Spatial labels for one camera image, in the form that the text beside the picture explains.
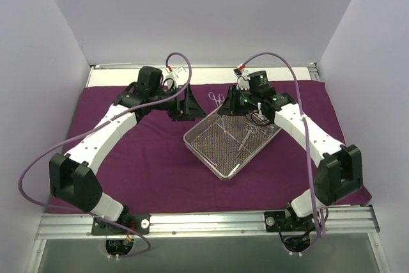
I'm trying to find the silver surgical forceps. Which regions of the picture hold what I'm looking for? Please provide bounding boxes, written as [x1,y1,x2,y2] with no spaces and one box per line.
[208,91,228,133]
[251,125,274,139]

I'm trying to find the silver surgical scissors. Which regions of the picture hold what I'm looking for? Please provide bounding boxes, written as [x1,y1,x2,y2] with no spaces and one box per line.
[238,125,258,152]

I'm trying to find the metal mesh instrument tray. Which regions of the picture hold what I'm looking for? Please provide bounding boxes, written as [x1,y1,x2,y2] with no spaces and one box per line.
[183,109,281,180]

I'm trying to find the purple cloth wrap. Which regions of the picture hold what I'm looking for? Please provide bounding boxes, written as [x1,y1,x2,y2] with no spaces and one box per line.
[68,81,345,214]

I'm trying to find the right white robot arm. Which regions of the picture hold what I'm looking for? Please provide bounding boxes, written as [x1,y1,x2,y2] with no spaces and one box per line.
[218,86,363,230]

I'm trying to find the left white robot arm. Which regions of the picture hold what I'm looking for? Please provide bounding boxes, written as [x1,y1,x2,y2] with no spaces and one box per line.
[49,82,206,234]

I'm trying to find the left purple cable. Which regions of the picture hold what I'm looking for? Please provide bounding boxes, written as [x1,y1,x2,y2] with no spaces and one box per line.
[18,51,192,256]

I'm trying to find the purple cable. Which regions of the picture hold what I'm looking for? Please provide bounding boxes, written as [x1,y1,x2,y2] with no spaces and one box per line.
[18,51,192,256]
[235,51,330,251]

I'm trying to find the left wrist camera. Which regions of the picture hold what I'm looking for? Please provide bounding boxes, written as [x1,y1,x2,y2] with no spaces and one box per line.
[137,66,163,93]

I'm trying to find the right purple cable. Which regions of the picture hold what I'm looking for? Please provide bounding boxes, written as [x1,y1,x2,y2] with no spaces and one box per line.
[235,51,330,251]

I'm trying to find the aluminium right side rail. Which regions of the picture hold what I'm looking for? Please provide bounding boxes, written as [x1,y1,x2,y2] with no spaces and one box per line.
[307,63,321,82]

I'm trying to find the aluminium rail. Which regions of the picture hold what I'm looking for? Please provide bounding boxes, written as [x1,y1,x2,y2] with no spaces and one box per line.
[36,206,380,240]
[307,63,321,82]

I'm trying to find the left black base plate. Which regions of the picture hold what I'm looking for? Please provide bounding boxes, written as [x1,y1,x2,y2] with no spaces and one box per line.
[91,214,151,236]

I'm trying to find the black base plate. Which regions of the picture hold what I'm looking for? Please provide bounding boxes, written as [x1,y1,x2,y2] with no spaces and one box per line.
[263,210,315,233]
[91,214,151,236]

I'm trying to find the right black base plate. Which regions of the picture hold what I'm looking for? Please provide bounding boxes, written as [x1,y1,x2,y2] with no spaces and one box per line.
[263,210,315,233]

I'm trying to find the aluminium front rail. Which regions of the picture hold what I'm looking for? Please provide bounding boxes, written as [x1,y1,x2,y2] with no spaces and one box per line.
[36,206,380,240]

